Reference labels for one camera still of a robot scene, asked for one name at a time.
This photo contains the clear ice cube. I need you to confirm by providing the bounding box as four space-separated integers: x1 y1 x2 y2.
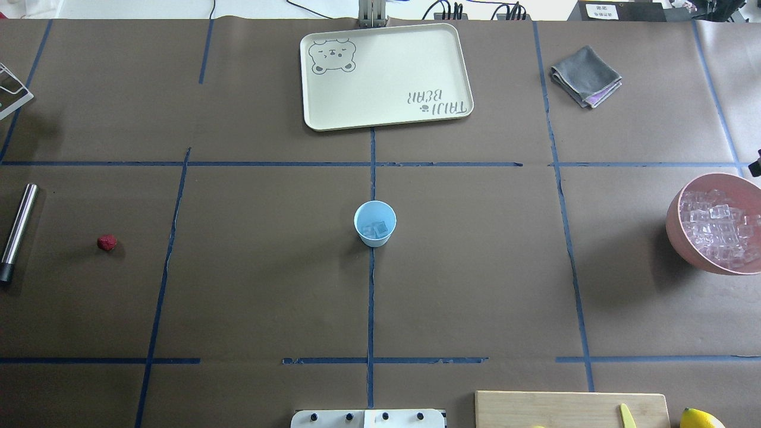
361 221 389 240

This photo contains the light blue plastic cup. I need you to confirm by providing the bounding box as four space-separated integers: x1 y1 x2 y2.
353 200 397 247

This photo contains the pink bowl of ice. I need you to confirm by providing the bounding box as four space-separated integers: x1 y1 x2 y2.
665 172 760 276

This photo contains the metal cup rack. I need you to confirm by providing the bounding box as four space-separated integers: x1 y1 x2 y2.
0 63 34 120

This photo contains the cream bear tray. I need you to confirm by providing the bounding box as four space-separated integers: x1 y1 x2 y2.
300 23 474 132

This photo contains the wooden cutting board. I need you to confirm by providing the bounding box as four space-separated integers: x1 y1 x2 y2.
474 391 671 427

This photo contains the grey folded cloth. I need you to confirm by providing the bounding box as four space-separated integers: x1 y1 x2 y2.
550 45 622 109

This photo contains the red strawberry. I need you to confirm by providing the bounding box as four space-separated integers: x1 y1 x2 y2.
97 235 118 251

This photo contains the black box with label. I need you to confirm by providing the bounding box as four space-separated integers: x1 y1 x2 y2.
567 1 668 22

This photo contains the yellow plastic knife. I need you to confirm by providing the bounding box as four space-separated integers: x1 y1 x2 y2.
620 403 638 428

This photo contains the steel muddler black tip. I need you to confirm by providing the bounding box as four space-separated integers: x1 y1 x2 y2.
1 182 39 285

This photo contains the yellow lemon near board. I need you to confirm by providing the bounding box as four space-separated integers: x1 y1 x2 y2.
680 407 725 428

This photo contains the aluminium frame post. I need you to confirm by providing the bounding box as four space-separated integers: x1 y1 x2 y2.
358 0 388 28

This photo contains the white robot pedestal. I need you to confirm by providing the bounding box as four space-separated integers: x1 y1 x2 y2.
290 408 448 427

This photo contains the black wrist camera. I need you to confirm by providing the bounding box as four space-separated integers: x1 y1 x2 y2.
747 149 761 178

